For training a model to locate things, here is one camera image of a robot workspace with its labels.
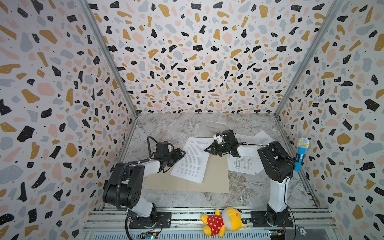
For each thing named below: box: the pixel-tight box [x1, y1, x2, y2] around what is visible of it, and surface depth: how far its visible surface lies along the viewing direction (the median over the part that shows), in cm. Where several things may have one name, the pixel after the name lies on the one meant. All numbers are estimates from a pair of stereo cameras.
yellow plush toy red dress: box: [201, 207, 249, 238], surface depth 69 cm
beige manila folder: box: [144, 152, 230, 193], surface depth 88 cm
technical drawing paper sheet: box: [227, 154, 265, 176], surface depth 96 cm
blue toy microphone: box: [294, 137, 310, 172], surface depth 76 cm
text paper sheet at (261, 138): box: [236, 130, 275, 145], surface depth 111 cm
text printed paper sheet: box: [170, 137, 214, 184], surface depth 94 cm
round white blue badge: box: [298, 226, 308, 237], surface depth 73 cm
